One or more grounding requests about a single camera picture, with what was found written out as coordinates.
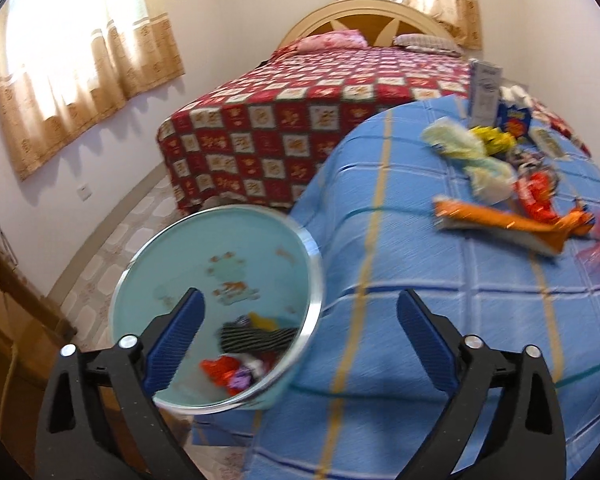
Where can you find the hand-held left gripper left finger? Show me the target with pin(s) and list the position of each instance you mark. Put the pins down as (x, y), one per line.
(175, 340)

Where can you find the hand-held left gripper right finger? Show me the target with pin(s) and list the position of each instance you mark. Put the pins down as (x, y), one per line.
(425, 340)

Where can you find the red orange foil wrapper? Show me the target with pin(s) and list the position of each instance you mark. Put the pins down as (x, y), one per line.
(220, 367)

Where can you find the purple wrapper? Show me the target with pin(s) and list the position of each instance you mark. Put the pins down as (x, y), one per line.
(241, 379)

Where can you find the black striped bag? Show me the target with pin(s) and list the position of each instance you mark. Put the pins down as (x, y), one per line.
(255, 340)

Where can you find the yellow plastic wrapper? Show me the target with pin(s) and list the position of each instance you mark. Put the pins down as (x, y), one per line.
(261, 320)

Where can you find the light blue cartoon trash bin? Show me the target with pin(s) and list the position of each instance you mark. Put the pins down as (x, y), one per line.
(205, 250)

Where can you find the long orange snack packet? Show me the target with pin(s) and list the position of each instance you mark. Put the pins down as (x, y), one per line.
(490, 217)

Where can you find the red snack packet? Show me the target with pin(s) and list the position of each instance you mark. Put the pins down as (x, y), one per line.
(535, 195)

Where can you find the grey patterned wrapper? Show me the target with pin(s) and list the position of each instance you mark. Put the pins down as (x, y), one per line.
(524, 158)

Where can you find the blue plaid blanket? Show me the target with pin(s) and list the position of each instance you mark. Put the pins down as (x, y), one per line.
(405, 260)

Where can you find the wooden cabinet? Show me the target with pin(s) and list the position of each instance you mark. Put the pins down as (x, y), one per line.
(10, 320)

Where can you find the flat green gold packet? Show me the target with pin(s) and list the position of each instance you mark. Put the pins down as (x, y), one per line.
(547, 141)

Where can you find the small blue milk carton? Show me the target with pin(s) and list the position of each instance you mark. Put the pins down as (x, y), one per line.
(515, 120)

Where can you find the tall white carton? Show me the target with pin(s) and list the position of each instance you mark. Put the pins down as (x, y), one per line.
(485, 95)

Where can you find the bed with red quilt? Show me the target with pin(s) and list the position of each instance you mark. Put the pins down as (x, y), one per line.
(280, 110)

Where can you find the wide beige floral curtain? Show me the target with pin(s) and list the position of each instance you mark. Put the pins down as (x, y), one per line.
(80, 60)

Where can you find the striped pillow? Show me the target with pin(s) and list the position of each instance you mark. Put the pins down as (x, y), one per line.
(427, 43)

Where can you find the pink floral pillow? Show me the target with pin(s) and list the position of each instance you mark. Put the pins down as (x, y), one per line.
(330, 40)

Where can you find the cream wooden headboard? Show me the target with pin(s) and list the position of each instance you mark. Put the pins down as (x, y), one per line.
(365, 20)

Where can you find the narrow beige floral curtain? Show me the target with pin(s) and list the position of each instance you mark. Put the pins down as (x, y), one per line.
(460, 10)

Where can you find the white wall socket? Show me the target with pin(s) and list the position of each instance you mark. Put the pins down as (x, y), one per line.
(84, 192)

